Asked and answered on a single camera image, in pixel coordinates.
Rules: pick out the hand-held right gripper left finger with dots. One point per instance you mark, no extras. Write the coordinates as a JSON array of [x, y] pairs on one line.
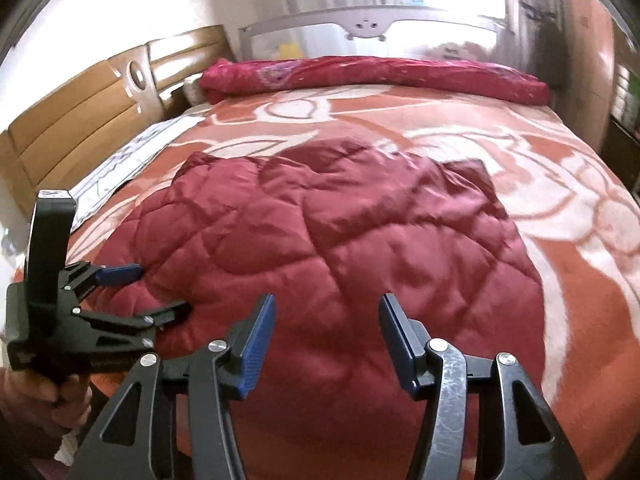
[[257, 345]]

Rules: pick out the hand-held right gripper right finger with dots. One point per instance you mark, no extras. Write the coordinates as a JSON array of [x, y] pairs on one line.
[[400, 350]]

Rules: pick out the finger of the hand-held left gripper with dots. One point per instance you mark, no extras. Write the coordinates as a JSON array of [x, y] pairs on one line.
[[120, 275], [170, 314]]

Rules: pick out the red quilted jacket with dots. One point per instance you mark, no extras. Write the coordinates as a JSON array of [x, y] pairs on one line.
[[325, 240]]

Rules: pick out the person's left forearm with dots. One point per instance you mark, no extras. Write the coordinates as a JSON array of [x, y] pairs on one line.
[[25, 460]]

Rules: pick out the person's left hand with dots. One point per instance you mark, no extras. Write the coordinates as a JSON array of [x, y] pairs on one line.
[[70, 405]]

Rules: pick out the wooden headboard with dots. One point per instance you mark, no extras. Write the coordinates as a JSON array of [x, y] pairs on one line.
[[75, 125]]

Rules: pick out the beige pillow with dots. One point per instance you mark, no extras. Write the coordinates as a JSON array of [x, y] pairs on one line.
[[195, 91]]

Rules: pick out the orange floral blanket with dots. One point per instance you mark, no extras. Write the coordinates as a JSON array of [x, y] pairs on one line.
[[575, 200]]

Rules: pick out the red rolled quilt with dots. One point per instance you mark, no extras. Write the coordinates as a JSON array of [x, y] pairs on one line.
[[375, 77]]

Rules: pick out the yellow object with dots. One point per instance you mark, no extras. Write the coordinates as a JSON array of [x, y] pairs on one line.
[[290, 51]]

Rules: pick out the dark shelf unit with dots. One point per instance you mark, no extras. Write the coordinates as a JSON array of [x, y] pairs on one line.
[[627, 95]]

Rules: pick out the wooden wardrobe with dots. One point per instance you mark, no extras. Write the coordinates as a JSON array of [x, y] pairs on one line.
[[585, 60]]

